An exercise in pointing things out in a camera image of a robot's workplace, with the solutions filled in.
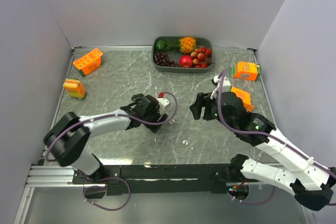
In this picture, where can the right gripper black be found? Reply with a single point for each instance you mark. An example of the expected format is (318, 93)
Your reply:
(202, 99)

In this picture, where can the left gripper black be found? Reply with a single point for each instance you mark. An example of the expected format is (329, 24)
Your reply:
(158, 115)

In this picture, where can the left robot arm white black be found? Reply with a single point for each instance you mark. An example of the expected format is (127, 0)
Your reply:
(67, 139)

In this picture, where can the red apple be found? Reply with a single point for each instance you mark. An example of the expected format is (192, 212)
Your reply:
(185, 61)

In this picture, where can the red lychee bunch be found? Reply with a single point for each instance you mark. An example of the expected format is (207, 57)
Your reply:
(201, 57)

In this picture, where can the orange flat box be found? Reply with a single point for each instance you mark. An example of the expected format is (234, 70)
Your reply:
(245, 96)

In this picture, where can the dark grape bunch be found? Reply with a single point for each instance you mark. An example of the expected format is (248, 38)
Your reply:
(161, 59)

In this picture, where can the orange green box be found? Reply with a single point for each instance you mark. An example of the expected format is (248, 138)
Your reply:
(245, 70)

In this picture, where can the orange pineapple toy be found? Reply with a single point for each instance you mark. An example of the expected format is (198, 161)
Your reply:
(185, 45)

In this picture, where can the grey fruit tray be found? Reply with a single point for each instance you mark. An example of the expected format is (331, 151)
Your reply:
(175, 55)

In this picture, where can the green lime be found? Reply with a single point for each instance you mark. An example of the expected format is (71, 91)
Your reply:
(160, 45)

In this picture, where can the orange yellow carton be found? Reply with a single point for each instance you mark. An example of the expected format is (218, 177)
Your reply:
(75, 88)

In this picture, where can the orange juice carton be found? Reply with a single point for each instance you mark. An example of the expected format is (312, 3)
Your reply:
(89, 62)

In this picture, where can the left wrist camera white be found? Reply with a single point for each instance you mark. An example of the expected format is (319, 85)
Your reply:
(163, 102)

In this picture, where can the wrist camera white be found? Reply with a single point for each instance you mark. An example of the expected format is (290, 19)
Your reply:
(163, 102)
(226, 85)

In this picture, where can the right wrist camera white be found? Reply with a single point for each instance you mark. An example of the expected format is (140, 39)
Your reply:
(226, 85)

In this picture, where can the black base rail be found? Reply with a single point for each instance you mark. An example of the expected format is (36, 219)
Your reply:
(178, 178)

